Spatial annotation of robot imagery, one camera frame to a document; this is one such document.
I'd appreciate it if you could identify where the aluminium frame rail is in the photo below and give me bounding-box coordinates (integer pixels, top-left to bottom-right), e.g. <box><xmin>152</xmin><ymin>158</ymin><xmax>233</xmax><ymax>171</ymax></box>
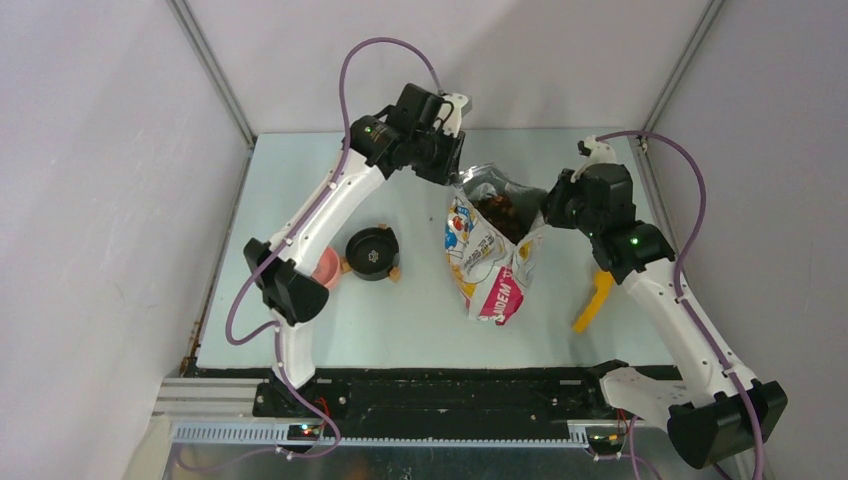
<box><xmin>152</xmin><ymin>377</ymin><xmax>757</xmax><ymax>452</ymax></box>

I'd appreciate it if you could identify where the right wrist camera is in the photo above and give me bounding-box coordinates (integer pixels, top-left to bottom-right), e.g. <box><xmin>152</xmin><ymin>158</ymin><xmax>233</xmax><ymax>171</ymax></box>
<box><xmin>570</xmin><ymin>135</ymin><xmax>618</xmax><ymax>183</ymax></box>

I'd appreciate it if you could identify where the black pet bowl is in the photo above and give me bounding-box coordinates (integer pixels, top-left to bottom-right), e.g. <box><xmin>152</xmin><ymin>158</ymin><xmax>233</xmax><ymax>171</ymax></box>
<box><xmin>345</xmin><ymin>225</ymin><xmax>402</xmax><ymax>282</ymax></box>

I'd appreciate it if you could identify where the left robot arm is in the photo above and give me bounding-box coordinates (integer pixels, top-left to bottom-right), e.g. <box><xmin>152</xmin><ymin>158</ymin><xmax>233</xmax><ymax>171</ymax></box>
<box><xmin>244</xmin><ymin>84</ymin><xmax>471</xmax><ymax>417</ymax></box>

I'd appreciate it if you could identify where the pink cat bowl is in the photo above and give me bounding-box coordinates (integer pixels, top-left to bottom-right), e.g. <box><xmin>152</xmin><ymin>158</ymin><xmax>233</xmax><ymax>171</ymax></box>
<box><xmin>311</xmin><ymin>247</ymin><xmax>342</xmax><ymax>290</ymax></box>

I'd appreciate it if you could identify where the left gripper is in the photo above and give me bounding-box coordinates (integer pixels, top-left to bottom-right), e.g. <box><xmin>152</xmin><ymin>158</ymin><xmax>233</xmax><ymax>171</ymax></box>
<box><xmin>408</xmin><ymin>122</ymin><xmax>464</xmax><ymax>186</ymax></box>

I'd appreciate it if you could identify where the yellow plastic scoop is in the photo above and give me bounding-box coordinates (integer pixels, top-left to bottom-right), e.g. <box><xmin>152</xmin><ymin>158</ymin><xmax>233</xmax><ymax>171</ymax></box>
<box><xmin>572</xmin><ymin>270</ymin><xmax>615</xmax><ymax>334</ymax></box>

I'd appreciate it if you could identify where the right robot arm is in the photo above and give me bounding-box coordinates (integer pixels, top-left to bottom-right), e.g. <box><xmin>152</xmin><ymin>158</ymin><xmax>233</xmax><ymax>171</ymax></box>
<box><xmin>542</xmin><ymin>163</ymin><xmax>788</xmax><ymax>469</ymax></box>

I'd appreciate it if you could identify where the cat food bag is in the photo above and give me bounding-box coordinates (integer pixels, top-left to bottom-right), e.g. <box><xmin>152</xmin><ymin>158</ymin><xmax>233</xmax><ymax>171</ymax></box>
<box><xmin>444</xmin><ymin>164</ymin><xmax>547</xmax><ymax>326</ymax></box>

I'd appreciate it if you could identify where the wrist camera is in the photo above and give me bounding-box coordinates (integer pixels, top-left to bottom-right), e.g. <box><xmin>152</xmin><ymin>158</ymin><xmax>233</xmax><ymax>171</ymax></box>
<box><xmin>433</xmin><ymin>93</ymin><xmax>472</xmax><ymax>137</ymax></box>
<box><xmin>570</xmin><ymin>135</ymin><xmax>618</xmax><ymax>183</ymax></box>

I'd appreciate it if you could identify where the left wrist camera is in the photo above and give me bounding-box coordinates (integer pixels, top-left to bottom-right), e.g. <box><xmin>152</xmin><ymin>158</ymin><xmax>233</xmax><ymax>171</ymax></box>
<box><xmin>433</xmin><ymin>93</ymin><xmax>472</xmax><ymax>137</ymax></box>

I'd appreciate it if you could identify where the wooden bowl stand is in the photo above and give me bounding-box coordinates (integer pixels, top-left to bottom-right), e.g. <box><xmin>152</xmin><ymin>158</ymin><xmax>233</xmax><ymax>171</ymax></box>
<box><xmin>339</xmin><ymin>225</ymin><xmax>404</xmax><ymax>285</ymax></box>

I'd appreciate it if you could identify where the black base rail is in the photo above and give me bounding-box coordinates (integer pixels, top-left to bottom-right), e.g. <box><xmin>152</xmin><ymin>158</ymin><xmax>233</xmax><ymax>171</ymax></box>
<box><xmin>252</xmin><ymin>367</ymin><xmax>631</xmax><ymax>441</ymax></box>

